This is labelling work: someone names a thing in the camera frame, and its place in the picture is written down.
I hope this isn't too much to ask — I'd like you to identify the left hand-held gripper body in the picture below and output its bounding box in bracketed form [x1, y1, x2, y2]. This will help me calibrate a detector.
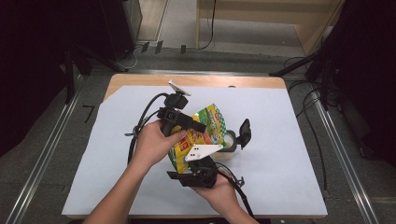
[157, 80, 191, 138]

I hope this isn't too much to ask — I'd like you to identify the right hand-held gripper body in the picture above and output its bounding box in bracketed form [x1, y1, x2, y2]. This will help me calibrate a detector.
[184, 144, 224, 189]

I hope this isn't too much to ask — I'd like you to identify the yellow seasoning pouch green cap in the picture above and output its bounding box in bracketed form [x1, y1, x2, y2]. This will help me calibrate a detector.
[167, 103, 229, 175]

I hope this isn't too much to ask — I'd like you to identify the clear jar with black lid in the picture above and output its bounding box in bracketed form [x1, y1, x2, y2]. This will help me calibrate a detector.
[214, 118, 252, 161]

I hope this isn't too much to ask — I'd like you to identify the person's right hand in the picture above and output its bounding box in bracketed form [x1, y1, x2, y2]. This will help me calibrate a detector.
[190, 174, 243, 217]

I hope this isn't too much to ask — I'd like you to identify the person's left hand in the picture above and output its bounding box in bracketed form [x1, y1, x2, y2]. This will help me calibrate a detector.
[132, 120, 189, 171]

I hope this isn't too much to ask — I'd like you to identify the black cabinet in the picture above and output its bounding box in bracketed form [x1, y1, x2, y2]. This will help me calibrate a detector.
[99, 0, 143, 62]

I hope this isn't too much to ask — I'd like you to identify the black metal stand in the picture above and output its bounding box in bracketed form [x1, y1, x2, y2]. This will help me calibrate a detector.
[269, 46, 344, 110]
[64, 43, 125, 105]

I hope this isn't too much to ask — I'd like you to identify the dark curtain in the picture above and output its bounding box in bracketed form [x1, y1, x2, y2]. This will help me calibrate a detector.
[320, 0, 396, 166]
[0, 0, 104, 157]

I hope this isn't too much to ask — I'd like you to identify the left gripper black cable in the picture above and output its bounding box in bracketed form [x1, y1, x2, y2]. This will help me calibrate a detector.
[124, 91, 171, 164]

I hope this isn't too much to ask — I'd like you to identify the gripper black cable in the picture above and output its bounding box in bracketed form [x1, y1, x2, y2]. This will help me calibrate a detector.
[216, 162, 255, 218]
[124, 91, 171, 164]

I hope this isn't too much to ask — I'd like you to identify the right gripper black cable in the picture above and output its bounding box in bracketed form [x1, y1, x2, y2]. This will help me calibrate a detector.
[216, 162, 255, 218]

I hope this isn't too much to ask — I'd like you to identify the metal rail behind table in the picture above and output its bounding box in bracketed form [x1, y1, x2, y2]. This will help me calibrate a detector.
[90, 68, 312, 78]

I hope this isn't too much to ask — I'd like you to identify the white floor cable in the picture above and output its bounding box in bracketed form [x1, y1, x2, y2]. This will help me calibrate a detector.
[122, 45, 139, 70]

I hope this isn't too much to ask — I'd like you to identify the hanging black cable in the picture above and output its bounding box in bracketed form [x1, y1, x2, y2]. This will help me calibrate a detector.
[197, 0, 218, 51]

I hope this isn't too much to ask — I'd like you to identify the black floor cable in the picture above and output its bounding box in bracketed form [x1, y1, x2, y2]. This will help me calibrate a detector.
[288, 78, 328, 191]

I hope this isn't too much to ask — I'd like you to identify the light wooden frame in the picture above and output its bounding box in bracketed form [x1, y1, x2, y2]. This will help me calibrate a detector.
[195, 0, 347, 57]

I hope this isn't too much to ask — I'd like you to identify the metal floor rail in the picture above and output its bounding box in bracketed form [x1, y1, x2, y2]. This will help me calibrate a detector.
[311, 90, 379, 224]
[4, 74, 83, 224]

